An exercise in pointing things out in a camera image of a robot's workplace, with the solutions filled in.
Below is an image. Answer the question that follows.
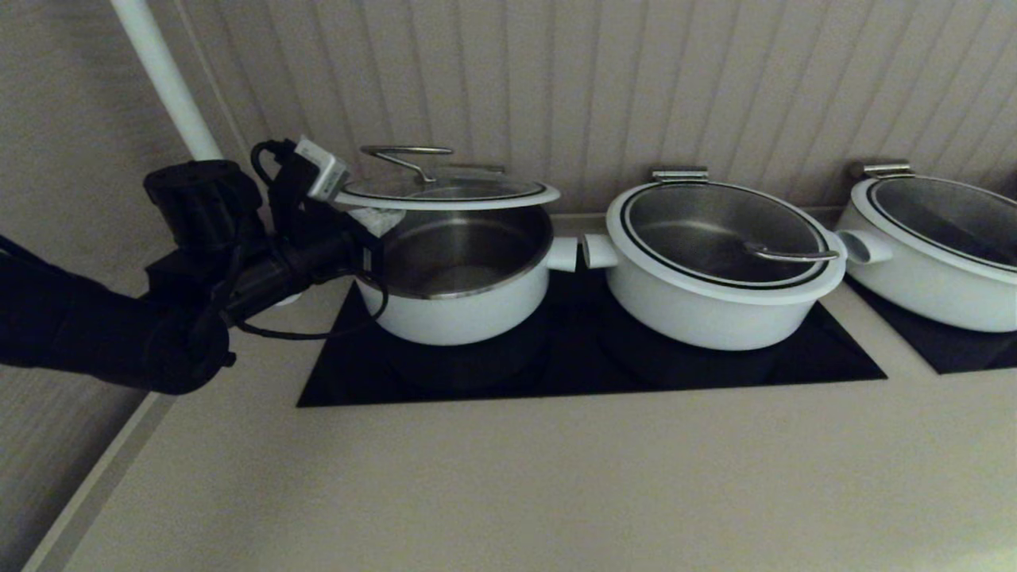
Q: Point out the glass lid with metal handle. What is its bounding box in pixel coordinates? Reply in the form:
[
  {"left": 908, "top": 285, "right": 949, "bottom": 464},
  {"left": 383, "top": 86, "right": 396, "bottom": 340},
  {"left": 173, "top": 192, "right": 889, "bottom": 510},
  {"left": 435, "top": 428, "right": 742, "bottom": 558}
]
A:
[
  {"left": 867, "top": 174, "right": 1017, "bottom": 276},
  {"left": 619, "top": 180, "right": 842, "bottom": 289},
  {"left": 333, "top": 145, "right": 562, "bottom": 212}
]

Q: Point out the white cooking pot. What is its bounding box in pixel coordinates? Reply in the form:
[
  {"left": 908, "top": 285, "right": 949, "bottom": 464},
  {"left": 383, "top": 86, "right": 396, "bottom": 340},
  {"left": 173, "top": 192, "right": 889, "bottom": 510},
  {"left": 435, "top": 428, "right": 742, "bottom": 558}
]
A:
[
  {"left": 353, "top": 203, "right": 578, "bottom": 347},
  {"left": 581, "top": 180, "right": 850, "bottom": 352},
  {"left": 835, "top": 174, "right": 1017, "bottom": 334}
]

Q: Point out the long black glass cooktop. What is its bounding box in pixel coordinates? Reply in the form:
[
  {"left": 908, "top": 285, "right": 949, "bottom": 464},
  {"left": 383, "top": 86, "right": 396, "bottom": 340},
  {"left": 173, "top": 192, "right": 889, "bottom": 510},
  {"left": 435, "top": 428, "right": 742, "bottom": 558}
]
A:
[{"left": 295, "top": 258, "right": 889, "bottom": 410}]

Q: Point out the white vertical pipe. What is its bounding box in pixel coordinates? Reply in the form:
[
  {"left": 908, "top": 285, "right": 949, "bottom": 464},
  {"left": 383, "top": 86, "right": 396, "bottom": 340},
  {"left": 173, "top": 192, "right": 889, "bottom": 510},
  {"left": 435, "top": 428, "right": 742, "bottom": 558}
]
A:
[{"left": 110, "top": 0, "right": 225, "bottom": 162}]

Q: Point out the short black glass cooktop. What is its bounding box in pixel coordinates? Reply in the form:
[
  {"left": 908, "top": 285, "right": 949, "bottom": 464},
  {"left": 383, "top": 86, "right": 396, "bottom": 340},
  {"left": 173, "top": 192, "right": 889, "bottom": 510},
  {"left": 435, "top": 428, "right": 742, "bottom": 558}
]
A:
[{"left": 845, "top": 274, "right": 1017, "bottom": 375}]

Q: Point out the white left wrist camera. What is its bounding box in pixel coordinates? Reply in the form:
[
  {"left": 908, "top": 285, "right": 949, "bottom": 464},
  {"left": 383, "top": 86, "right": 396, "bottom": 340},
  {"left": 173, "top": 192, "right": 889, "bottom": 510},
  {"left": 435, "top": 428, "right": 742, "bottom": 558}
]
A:
[{"left": 293, "top": 137, "right": 351, "bottom": 204}]

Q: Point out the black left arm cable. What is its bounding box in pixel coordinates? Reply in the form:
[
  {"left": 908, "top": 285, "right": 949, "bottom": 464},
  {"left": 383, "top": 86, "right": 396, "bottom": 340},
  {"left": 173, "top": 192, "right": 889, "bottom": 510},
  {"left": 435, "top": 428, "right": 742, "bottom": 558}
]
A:
[{"left": 234, "top": 274, "right": 391, "bottom": 342}]

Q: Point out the black left camera cable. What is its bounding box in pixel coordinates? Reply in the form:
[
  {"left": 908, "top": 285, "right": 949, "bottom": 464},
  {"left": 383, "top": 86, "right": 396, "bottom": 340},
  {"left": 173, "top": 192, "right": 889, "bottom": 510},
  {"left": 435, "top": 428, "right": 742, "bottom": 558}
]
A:
[{"left": 250, "top": 139, "right": 304, "bottom": 191}]

